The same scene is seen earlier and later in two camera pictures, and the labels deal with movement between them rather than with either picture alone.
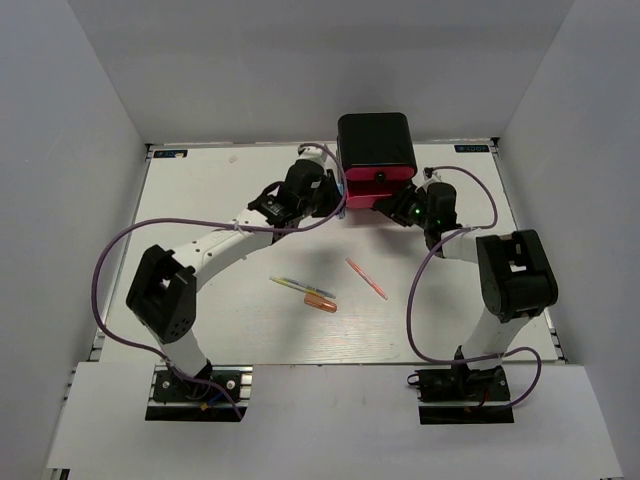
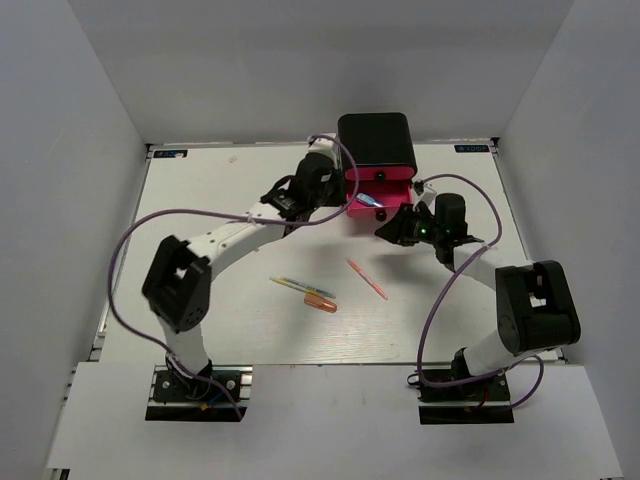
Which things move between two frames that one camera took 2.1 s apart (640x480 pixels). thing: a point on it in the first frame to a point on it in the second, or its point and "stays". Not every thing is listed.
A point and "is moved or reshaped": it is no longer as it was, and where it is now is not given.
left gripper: (329, 185) stays
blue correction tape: (341, 190) is moved or reshaped
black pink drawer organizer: (377, 156) stays
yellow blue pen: (303, 287) stays
